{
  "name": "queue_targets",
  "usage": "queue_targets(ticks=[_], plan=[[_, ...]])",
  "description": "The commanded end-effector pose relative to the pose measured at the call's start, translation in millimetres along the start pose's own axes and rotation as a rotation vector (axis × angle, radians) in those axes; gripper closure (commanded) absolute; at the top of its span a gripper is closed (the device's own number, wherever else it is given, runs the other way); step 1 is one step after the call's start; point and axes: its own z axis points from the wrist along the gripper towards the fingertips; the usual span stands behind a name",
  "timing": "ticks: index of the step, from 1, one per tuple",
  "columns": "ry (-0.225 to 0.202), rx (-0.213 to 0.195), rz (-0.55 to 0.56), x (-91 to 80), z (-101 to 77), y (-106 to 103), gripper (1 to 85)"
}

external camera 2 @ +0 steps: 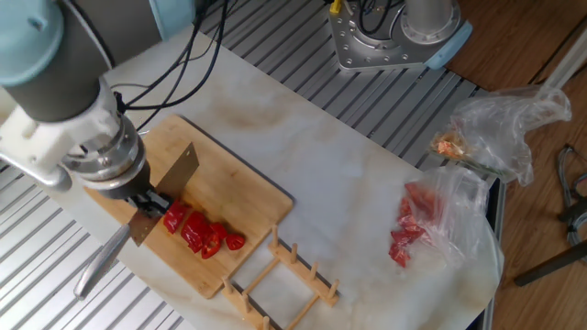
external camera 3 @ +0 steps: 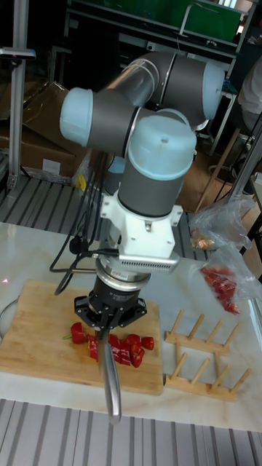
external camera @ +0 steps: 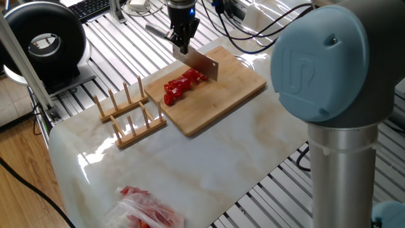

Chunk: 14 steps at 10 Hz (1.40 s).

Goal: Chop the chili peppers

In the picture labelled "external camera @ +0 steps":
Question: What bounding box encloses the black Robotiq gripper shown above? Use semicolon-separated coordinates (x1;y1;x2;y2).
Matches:
165;4;201;54

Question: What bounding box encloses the steel kitchen knife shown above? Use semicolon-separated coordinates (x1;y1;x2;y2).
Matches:
145;23;220;82

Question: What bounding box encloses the wide red chili slice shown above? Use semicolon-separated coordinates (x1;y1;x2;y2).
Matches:
182;68;201;84

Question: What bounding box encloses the flat rectangular chili slice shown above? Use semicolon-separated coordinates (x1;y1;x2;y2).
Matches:
167;77;192;91

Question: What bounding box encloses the clear bag with chili pieces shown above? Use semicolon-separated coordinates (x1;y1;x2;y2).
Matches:
101;185;186;228

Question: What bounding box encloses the bamboo cutting board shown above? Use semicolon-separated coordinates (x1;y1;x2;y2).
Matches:
144;46;267;137

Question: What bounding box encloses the black keyboard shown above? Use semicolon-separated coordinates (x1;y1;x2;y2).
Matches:
68;0;111;23

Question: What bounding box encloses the wooden peg rack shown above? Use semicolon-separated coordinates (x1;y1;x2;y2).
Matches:
93;75;168;149

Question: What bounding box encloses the marble pattern table mat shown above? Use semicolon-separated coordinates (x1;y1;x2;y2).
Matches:
47;0;309;228

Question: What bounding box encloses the white round lamp base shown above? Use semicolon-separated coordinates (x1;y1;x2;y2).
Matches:
3;65;30;87

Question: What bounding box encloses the black cable clip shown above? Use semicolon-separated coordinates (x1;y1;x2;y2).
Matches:
211;0;225;14

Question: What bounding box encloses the white device with cable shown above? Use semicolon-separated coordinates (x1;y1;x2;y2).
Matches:
121;0;165;16

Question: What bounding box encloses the black camera cable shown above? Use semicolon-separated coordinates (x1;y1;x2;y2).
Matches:
201;0;314;54

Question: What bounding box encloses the short aluminium profile post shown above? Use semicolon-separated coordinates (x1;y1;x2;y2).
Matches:
109;0;127;25

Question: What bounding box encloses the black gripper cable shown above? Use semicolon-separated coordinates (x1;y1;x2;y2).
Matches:
218;0;313;41

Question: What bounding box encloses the grey device base plate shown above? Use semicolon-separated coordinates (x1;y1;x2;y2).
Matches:
47;63;97;96

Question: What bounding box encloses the black ring shaped device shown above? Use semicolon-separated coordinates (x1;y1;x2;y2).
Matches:
0;1;88;88

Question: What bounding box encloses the black base cable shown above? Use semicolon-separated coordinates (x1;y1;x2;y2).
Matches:
296;145;311;172

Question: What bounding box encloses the black floor cable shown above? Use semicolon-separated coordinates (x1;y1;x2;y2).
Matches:
0;156;77;228

